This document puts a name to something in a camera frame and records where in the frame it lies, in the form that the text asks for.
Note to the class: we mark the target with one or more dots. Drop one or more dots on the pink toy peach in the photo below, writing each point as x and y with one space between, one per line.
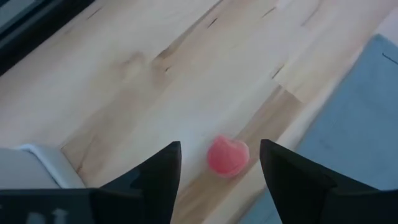
228 157

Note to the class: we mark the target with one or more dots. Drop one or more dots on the white hexagonal plant pot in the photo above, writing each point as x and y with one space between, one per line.
28 168

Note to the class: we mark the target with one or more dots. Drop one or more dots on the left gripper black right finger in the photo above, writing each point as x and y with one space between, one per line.
292 186

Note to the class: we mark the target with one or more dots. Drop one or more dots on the grey cloth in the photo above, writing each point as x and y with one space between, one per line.
357 124

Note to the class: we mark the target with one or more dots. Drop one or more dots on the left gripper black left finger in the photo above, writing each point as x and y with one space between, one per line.
155 193

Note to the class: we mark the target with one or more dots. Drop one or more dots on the black aluminium table frame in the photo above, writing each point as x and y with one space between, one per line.
31 37

